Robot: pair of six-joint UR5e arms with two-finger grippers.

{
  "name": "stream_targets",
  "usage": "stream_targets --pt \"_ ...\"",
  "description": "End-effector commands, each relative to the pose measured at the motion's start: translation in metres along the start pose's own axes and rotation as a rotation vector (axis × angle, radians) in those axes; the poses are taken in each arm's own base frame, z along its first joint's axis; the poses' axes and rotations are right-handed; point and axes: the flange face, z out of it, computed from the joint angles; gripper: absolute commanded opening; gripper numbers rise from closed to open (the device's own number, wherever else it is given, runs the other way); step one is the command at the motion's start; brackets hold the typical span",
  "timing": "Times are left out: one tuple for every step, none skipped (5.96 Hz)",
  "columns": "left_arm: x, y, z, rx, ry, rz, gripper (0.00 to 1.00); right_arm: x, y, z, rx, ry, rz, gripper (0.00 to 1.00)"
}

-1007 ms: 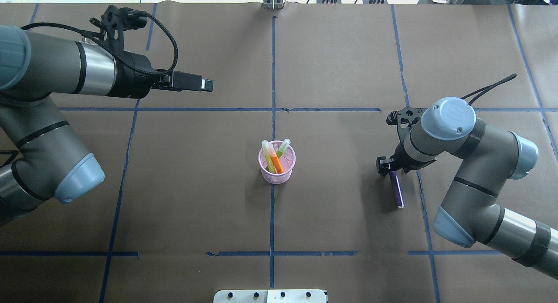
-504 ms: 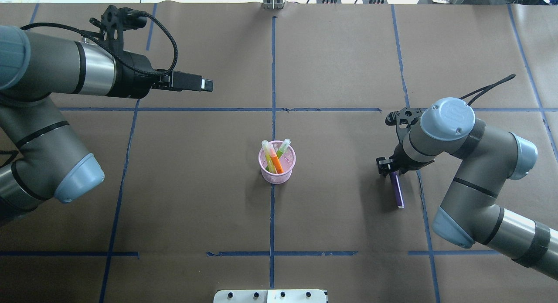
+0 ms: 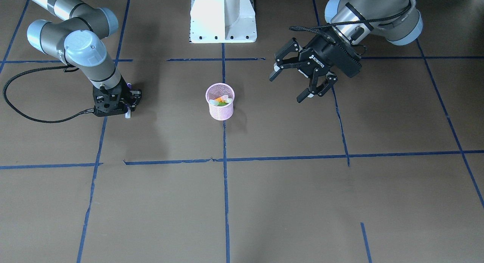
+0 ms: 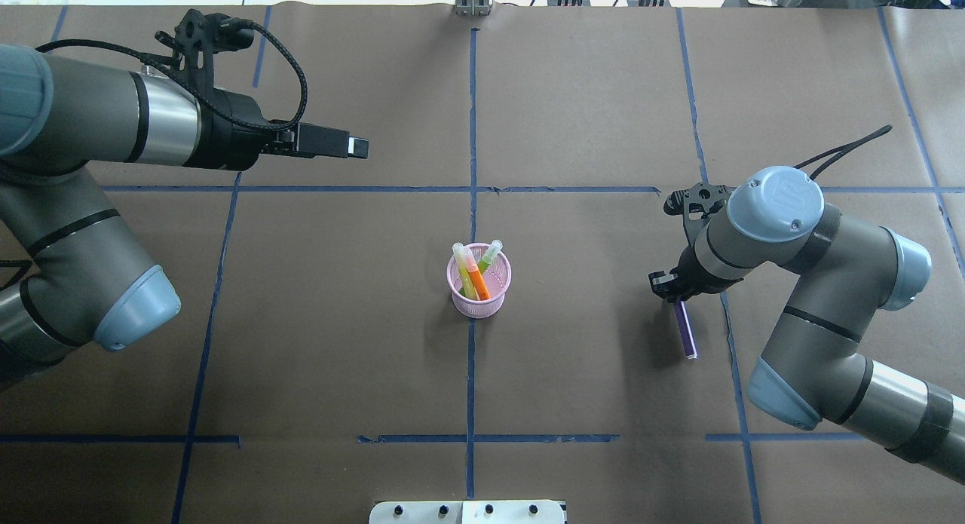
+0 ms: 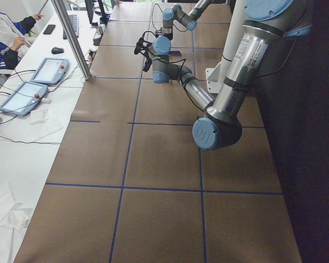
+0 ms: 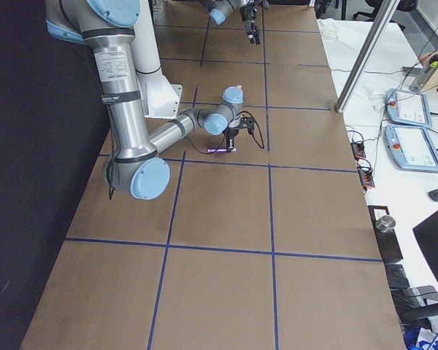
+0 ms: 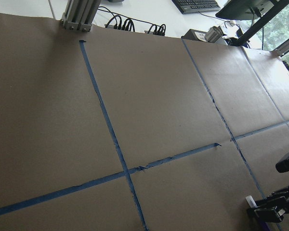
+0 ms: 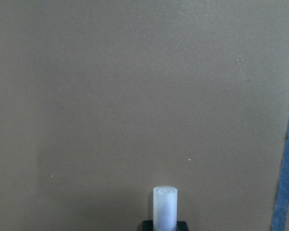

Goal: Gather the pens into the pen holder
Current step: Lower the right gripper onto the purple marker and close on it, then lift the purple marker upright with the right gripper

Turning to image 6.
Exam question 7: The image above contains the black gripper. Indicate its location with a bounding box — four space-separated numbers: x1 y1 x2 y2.
225 128 239 150
239 5 261 44

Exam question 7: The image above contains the purple highlighter pen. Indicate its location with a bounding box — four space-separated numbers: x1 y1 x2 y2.
207 147 237 154

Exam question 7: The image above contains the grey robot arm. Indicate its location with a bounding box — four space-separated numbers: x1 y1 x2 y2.
45 1 244 200
199 0 269 45

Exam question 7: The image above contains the black office chair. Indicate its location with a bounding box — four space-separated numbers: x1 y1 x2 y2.
352 0 419 30

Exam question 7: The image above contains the upper orange terminal block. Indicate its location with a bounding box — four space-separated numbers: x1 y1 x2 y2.
350 141 366 160

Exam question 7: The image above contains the orange terminal block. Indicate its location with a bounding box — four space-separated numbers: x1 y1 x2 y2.
357 166 375 190
350 141 366 160

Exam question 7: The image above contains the lower orange terminal block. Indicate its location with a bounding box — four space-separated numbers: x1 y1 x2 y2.
357 166 375 190

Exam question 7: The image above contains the upper teach pendant tablet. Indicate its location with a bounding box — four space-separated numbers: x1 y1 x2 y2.
385 89 432 128

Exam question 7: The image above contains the teach pendant tablet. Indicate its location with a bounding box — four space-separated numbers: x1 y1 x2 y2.
385 124 438 173
385 89 432 128

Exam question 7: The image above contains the white desk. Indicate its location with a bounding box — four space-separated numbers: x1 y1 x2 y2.
315 16 438 329

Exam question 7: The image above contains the steel cup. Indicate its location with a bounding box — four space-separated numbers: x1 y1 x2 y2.
375 215 396 233

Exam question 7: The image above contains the grey water bottle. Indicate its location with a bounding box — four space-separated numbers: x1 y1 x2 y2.
409 54 438 93

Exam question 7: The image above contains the lower teach pendant tablet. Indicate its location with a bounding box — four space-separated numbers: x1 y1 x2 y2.
385 124 438 173

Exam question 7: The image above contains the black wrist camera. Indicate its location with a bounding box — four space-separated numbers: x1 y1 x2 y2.
240 117 256 136

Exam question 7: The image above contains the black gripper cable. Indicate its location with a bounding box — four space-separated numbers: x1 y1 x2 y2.
184 111 266 156

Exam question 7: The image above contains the aluminium frame post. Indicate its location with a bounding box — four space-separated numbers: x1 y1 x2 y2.
334 0 400 113

